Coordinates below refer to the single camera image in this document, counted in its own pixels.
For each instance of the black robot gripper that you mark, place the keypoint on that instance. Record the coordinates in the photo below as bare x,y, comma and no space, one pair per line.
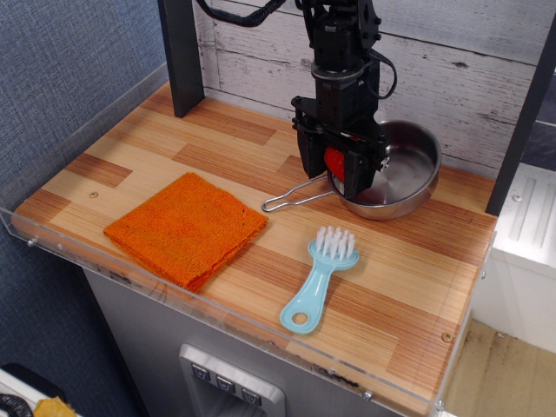
344,119

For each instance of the red toy strawberry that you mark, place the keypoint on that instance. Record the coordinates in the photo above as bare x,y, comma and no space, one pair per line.
334,159

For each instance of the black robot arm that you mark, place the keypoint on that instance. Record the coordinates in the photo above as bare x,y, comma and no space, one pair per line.
346,72

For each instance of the stainless steel saucepan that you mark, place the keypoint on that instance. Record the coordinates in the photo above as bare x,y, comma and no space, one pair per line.
405,185

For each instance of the light blue dish brush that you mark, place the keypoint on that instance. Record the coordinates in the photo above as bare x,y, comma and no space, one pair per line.
332,250

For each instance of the orange knitted cloth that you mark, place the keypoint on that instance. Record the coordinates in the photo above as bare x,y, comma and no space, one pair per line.
186,232

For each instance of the white toy sink counter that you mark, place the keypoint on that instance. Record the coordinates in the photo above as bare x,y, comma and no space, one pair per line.
515,293

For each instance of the grey toy fridge cabinet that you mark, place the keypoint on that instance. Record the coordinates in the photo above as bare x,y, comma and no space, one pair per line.
237,323

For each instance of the silver dispenser button panel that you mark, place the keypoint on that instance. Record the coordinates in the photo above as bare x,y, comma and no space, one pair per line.
217,388

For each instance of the yellow object at corner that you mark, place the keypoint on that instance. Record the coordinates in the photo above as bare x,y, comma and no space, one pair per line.
53,407

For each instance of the black and white object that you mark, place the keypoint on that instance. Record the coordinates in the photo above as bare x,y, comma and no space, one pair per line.
27,386

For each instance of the dark grey left post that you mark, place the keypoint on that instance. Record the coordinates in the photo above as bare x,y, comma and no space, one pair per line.
182,54

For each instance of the dark grey post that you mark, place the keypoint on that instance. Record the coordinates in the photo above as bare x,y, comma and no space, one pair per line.
182,54
524,126

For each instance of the dark grey right post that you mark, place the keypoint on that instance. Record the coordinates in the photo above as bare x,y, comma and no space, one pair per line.
524,126

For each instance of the clear acrylic guard rail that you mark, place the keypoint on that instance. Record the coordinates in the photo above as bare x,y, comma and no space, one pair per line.
80,147

